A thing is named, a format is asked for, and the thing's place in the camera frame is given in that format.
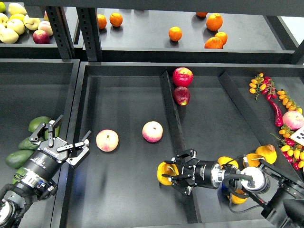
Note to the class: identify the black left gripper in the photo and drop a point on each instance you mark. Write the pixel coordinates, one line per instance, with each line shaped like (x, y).
(46, 161)

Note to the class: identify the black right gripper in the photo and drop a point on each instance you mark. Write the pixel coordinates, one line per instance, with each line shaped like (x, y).
(195, 173)

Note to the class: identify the dark green avocado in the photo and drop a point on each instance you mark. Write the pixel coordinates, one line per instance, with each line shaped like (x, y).
(26, 144)

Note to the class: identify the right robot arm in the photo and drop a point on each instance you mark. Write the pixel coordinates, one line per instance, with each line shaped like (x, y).
(279, 194)

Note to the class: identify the green avocado right of pile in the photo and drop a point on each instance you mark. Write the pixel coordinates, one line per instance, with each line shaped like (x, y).
(57, 132)

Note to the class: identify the green avocado of pile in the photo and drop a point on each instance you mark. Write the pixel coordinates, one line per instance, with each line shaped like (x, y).
(57, 132)
(36, 122)

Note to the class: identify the green avocado top of pile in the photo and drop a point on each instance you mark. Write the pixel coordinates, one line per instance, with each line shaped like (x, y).
(36, 122)

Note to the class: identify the dark avocado left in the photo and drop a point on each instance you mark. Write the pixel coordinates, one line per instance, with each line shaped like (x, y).
(18, 158)

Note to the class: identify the pink apple center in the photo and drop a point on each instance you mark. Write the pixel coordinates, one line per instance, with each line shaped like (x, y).
(152, 131)

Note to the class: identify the pink apple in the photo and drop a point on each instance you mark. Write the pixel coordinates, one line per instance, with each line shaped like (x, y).
(152, 131)
(107, 140)

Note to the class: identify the pink apple left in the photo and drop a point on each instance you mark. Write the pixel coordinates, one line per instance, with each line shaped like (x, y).
(107, 140)

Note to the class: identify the black left tray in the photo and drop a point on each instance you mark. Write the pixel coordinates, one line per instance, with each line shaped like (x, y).
(30, 88)

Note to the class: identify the black tray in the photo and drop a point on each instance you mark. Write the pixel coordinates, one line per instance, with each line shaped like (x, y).
(30, 88)
(119, 189)

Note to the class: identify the dark red apple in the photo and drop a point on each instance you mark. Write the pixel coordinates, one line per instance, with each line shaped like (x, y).
(181, 95)

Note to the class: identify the black center tray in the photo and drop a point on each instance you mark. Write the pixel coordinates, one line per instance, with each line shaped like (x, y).
(119, 189)

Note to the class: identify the bright red apple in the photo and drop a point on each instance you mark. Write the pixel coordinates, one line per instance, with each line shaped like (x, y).
(182, 76)

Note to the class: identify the red chili pepper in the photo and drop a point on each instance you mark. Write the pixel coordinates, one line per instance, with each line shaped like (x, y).
(278, 114)

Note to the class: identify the cherry tomato bunch bottom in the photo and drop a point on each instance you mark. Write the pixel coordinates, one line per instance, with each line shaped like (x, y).
(292, 150)

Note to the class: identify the cherry tomato bunch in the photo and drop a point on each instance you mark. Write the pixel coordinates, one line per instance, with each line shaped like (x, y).
(292, 150)
(262, 85)

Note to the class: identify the red apple on left shelf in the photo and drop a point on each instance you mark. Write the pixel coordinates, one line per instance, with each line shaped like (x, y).
(41, 37)

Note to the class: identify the cherry tomato bunch top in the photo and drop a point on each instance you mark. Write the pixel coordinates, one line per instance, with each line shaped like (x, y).
(262, 85)

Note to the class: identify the white marker tag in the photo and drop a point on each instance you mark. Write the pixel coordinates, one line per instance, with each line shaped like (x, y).
(298, 136)

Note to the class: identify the pink apple right bin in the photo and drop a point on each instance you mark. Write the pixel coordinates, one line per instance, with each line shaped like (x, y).
(293, 119)

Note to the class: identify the pale yellow apple front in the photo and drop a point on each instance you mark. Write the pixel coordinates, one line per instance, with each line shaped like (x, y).
(8, 36)

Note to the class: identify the pale pink peach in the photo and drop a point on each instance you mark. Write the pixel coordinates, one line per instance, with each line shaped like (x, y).
(45, 26)

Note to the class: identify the pale yellow apple with stem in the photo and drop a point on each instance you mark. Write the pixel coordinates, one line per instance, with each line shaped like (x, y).
(31, 23)

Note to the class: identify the pale yellow apple middle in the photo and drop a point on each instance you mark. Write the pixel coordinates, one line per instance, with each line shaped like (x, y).
(16, 25)

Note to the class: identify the orange on shelf front right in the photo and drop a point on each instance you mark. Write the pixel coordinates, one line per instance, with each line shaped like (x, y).
(214, 43)

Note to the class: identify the orange on shelf center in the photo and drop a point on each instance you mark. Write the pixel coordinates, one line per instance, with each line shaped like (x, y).
(175, 34)

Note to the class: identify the orange on shelf far left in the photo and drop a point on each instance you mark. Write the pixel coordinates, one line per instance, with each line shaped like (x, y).
(102, 21)

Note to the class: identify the orange on shelf right small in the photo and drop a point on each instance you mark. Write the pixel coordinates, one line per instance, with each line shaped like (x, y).
(222, 36)

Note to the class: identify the large orange on shelf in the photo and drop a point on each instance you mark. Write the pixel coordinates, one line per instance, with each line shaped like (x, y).
(214, 22)

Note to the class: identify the orange on shelf back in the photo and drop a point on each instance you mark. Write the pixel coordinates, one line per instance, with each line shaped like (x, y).
(201, 14)

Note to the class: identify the black shelf post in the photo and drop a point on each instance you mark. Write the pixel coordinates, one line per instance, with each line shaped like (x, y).
(88, 22)

